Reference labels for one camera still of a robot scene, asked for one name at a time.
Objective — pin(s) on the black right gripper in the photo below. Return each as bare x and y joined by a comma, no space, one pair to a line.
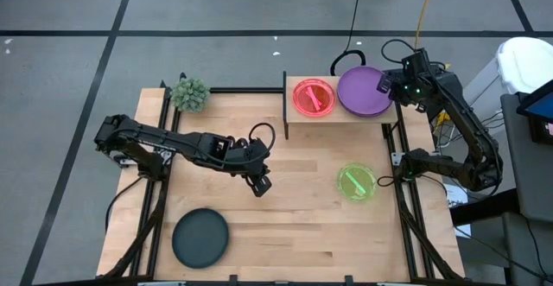
412,80

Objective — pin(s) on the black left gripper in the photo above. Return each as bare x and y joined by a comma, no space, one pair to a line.
255,160

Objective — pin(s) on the purple plastic plate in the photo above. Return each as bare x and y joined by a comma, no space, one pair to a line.
360,91

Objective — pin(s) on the pink bowl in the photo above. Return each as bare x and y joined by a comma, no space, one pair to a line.
302,109

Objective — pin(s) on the dark teal plate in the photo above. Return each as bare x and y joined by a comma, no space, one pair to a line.
200,238

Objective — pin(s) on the green translucent plate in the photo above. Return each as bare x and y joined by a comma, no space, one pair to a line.
363,173

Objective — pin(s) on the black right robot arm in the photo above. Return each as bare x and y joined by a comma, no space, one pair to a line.
471,135

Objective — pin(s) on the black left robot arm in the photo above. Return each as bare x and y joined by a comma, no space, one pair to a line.
173,141

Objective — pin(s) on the wooden shelf with black legs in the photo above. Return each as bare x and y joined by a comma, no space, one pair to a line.
332,119

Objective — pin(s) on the yellow plugs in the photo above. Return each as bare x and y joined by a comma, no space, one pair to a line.
443,117

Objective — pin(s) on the potted green succulent plant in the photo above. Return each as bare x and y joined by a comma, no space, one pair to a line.
190,94

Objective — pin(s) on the white lidded bin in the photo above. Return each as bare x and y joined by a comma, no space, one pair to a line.
525,63

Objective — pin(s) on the white paper sheet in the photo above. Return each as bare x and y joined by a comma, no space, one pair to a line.
457,199

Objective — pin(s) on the black tablet screen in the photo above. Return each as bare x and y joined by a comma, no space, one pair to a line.
542,106

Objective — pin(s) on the grey cart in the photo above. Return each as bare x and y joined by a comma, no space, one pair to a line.
529,169

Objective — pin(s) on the black aluminium table frame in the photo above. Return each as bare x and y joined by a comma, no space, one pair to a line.
246,90

